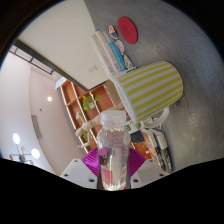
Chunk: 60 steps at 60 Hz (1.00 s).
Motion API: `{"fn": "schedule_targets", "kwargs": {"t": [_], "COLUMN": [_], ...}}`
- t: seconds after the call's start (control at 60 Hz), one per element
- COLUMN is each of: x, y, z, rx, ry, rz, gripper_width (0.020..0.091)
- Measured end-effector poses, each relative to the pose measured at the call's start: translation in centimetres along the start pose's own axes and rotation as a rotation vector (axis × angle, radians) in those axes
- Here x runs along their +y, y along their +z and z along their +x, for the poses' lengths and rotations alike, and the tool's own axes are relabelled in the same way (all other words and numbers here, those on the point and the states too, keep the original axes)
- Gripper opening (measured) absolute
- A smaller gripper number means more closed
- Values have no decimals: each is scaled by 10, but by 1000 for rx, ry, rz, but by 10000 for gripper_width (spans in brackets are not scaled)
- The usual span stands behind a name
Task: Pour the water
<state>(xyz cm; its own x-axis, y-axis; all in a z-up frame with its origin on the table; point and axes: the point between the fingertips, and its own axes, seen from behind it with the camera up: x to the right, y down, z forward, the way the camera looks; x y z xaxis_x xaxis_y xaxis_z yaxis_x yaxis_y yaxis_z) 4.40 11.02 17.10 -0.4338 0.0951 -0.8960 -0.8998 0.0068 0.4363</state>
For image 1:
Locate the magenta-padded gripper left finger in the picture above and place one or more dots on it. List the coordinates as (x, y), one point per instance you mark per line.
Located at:
(78, 171)

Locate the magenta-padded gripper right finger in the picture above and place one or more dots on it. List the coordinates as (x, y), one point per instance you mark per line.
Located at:
(148, 171)

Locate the clear plastic water bottle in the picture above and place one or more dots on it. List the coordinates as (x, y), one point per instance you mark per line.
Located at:
(113, 150)

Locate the dark thick book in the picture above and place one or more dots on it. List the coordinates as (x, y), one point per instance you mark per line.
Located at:
(165, 153)
(156, 150)

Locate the small green white box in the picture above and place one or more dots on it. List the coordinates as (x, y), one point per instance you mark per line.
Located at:
(131, 126)

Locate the branched ceiling lamp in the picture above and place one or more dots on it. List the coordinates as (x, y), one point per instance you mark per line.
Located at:
(23, 148)

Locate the ceiling air vent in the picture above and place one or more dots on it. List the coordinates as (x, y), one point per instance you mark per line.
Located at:
(36, 126)

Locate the orange wooden shelf unit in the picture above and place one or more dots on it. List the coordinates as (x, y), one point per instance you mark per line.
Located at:
(75, 96)

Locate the recessed ceiling spotlight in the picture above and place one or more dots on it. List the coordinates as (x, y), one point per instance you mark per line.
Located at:
(49, 98)

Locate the yellow striped white mug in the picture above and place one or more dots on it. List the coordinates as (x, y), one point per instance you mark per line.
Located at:
(153, 88)

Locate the small round printed badge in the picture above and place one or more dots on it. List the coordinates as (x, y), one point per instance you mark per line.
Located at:
(128, 62)
(113, 32)
(120, 46)

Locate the white book stack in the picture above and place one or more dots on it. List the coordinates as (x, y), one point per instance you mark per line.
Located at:
(106, 53)

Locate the flat round red coaster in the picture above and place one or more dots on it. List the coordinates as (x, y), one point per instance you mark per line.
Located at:
(127, 30)

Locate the white wall sign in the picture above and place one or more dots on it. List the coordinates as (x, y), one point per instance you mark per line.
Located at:
(60, 83)

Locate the white wall switch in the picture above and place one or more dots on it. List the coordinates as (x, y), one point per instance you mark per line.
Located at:
(92, 69)

